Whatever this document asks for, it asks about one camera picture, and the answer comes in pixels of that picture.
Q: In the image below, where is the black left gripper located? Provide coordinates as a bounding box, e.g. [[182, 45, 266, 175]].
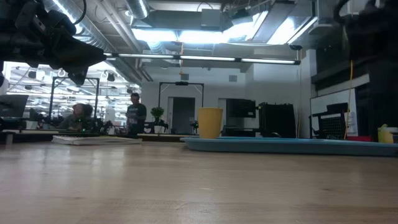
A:
[[0, 33, 108, 86]]

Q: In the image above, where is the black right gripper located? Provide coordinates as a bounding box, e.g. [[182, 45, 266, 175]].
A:
[[343, 11, 398, 60]]

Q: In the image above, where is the yellow cup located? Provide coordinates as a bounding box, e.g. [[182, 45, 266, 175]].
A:
[[197, 107, 224, 139]]

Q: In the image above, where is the blue plastic tray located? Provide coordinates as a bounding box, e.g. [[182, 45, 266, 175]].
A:
[[181, 136, 398, 157]]

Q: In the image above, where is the seated person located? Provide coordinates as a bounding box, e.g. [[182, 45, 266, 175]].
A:
[[58, 103, 94, 131]]

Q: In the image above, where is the white folded napkin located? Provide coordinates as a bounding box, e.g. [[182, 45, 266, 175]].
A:
[[50, 134, 143, 146]]

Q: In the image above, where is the dark desk monitor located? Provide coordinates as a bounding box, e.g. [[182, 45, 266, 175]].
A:
[[0, 94, 29, 130]]

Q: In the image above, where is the whiteboard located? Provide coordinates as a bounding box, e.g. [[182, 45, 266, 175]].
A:
[[309, 88, 359, 140]]

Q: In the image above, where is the green potted plant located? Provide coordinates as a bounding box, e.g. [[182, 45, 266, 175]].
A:
[[150, 106, 166, 134]]

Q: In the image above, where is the black perforated cart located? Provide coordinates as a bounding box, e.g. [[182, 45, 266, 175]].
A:
[[310, 102, 349, 140]]

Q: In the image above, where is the yellow bottle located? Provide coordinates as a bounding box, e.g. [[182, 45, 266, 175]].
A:
[[377, 123, 398, 144]]

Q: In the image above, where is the red box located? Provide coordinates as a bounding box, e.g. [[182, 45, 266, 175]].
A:
[[346, 135, 373, 142]]

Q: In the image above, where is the long ceiling light bar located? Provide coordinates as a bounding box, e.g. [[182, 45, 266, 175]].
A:
[[104, 52, 302, 66]]

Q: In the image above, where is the grey door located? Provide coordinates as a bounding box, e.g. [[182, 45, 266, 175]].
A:
[[167, 96, 196, 135]]

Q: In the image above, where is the black cabinet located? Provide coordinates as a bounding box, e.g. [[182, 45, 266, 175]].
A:
[[259, 101, 297, 139]]

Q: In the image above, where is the silver spiral air duct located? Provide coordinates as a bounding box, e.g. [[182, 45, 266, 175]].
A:
[[43, 0, 150, 83]]

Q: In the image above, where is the black rig frame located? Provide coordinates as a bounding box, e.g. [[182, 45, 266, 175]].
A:
[[157, 81, 205, 108], [47, 75, 101, 125]]

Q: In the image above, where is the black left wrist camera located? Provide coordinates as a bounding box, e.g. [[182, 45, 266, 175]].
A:
[[15, 1, 78, 37]]

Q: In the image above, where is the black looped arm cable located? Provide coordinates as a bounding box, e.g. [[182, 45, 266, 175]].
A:
[[73, 0, 87, 26]]

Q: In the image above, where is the black wall monitor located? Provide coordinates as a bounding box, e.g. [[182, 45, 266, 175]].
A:
[[225, 98, 257, 119]]

